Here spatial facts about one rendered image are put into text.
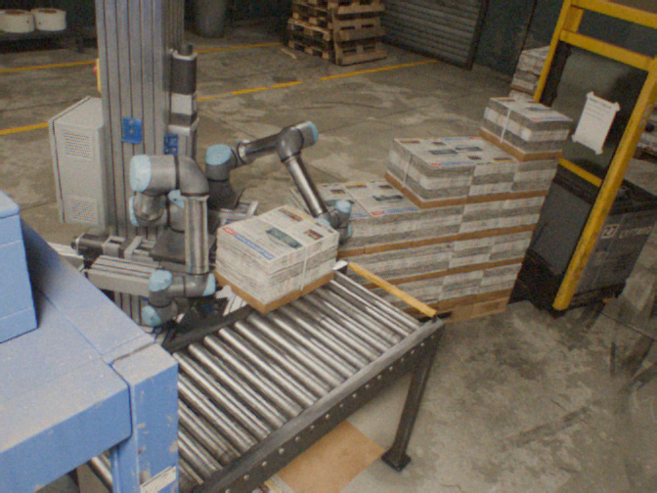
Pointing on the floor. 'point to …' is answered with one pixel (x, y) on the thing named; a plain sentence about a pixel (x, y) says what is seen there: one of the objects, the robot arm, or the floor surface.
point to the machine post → (147, 419)
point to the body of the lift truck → (639, 228)
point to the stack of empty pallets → (316, 25)
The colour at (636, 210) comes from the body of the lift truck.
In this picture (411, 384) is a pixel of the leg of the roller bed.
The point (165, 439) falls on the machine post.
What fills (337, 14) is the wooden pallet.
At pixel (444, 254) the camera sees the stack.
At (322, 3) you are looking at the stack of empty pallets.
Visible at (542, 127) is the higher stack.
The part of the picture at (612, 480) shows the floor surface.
